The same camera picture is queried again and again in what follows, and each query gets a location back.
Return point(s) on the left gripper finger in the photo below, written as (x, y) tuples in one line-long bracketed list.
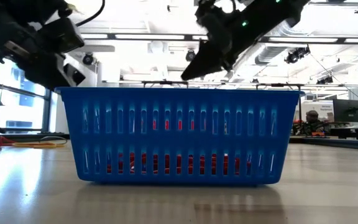
[(62, 35)]

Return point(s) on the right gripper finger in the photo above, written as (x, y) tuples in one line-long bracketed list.
[(211, 53)]

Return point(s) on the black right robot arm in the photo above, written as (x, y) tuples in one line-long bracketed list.
[(278, 18)]

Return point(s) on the red rubber band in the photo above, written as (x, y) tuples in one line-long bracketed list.
[(3, 141)]

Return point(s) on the black rubber band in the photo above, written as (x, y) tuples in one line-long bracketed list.
[(53, 137)]

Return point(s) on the red rubber bands heap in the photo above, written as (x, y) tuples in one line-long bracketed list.
[(167, 163)]

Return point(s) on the blue plastic basket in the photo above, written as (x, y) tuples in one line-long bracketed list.
[(179, 96)]

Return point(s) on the person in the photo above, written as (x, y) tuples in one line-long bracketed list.
[(312, 116)]

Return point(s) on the orange black equipment pile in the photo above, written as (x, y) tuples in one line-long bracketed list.
[(306, 129)]

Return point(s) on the white cabinet with label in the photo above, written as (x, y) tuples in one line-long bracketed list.
[(325, 107)]

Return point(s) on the black desk monitor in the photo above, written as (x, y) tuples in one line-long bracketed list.
[(348, 110)]

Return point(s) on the black desk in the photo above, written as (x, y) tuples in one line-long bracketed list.
[(346, 130)]

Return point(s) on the silver ventilation duct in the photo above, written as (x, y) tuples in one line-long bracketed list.
[(272, 51)]

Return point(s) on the window with dark frame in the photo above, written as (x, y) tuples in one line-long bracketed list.
[(17, 109)]

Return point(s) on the black hanging camera cluster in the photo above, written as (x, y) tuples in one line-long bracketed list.
[(295, 55)]

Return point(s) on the black ceiling bracket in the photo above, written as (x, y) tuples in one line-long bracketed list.
[(337, 3)]

